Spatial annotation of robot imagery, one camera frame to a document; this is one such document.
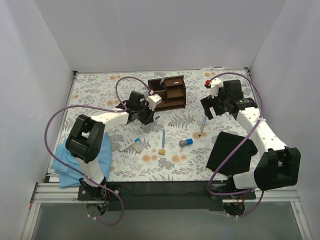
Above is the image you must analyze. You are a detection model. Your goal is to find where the blue capped white marker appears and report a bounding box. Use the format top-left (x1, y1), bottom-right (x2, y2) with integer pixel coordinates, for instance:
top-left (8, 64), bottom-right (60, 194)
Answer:
top-left (119, 138), bottom-right (140, 152)

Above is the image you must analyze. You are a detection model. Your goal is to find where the light blue pen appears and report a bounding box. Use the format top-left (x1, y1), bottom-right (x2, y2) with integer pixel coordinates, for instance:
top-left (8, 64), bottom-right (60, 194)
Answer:
top-left (161, 129), bottom-right (166, 150)

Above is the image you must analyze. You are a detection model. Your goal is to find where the grey blue glue stick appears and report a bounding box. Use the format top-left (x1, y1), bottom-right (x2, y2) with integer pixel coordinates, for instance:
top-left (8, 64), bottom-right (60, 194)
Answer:
top-left (179, 138), bottom-right (193, 148)

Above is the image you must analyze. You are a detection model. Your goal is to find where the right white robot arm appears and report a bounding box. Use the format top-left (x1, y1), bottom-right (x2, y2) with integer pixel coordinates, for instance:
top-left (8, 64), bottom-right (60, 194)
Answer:
top-left (200, 78), bottom-right (301, 199)

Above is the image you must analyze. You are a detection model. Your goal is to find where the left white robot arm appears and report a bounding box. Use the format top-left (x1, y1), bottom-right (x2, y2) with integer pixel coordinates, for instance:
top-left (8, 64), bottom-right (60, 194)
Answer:
top-left (65, 91), bottom-right (162, 200)

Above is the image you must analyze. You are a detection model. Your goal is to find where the floral patterned table mat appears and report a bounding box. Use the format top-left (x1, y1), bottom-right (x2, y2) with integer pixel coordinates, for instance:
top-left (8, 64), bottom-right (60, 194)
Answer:
top-left (48, 70), bottom-right (247, 188)

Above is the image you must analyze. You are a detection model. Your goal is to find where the black cloth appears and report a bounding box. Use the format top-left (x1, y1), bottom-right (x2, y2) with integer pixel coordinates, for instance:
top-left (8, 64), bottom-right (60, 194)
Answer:
top-left (206, 131), bottom-right (259, 177)

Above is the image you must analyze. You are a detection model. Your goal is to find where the brown wooden desk organizer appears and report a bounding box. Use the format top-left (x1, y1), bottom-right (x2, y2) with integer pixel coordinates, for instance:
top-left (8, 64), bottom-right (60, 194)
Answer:
top-left (147, 75), bottom-right (187, 112)

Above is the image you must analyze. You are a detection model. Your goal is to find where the small yellow eraser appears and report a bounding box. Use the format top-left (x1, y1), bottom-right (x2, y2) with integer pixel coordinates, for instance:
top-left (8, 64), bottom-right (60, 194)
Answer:
top-left (158, 149), bottom-right (166, 155)

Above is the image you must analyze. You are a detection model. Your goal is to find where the light blue cloth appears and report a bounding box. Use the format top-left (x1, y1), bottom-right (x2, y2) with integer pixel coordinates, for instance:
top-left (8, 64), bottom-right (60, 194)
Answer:
top-left (51, 131), bottom-right (113, 189)

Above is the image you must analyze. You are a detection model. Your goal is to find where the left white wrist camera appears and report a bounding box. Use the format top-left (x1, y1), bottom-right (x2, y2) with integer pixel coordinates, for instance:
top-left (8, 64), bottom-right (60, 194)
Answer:
top-left (146, 94), bottom-right (162, 111)

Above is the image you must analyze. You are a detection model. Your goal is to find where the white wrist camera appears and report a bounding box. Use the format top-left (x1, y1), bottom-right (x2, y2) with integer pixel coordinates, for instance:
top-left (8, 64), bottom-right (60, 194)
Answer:
top-left (146, 94), bottom-right (162, 111)
top-left (204, 78), bottom-right (223, 98)

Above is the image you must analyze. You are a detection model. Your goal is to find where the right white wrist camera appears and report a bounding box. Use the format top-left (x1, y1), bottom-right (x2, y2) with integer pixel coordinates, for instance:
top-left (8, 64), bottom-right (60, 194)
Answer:
top-left (204, 78), bottom-right (223, 98)

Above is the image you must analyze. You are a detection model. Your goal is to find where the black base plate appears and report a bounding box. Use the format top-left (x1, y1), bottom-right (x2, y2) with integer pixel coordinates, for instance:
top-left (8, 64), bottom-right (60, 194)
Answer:
top-left (77, 182), bottom-right (256, 213)

